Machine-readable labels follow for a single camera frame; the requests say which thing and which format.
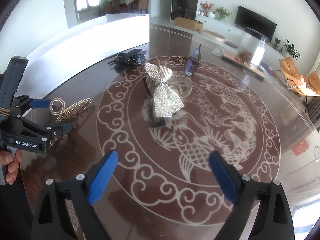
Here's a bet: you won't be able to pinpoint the gold pearl claw clip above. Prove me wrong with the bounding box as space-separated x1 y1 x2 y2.
49 97 93 147

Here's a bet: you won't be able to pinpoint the black feather hair clip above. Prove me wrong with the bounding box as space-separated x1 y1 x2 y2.
108 48 148 74

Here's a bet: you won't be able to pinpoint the rhinestone bow hair clip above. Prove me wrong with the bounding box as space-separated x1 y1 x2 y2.
144 63 184 128

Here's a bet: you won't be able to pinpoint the person's left hand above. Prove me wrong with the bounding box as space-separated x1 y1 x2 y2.
1 150 22 185

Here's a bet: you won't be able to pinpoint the white storage box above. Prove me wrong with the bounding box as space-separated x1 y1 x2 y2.
16 14 150 99

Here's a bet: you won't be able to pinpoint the clear glasses at table edge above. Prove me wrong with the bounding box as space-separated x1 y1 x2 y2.
314 145 320 162

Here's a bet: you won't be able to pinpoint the clear glass ashtray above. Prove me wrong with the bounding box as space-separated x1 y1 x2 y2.
168 77 192 99

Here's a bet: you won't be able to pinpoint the wooden tray under jar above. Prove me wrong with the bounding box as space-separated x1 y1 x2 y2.
222 51 265 80

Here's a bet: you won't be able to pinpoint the orange lounge chair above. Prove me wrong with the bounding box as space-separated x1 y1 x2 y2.
279 57 319 97

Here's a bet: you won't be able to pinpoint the white tv cabinet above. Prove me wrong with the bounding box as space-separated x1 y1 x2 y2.
196 15 284 66

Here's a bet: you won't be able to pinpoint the cardboard box on floor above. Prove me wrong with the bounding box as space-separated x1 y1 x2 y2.
174 17 203 31

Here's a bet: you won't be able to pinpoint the black television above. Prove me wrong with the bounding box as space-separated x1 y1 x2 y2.
234 5 277 42

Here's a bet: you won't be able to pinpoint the blue frame eyeglasses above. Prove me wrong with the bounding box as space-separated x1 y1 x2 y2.
184 44 202 77

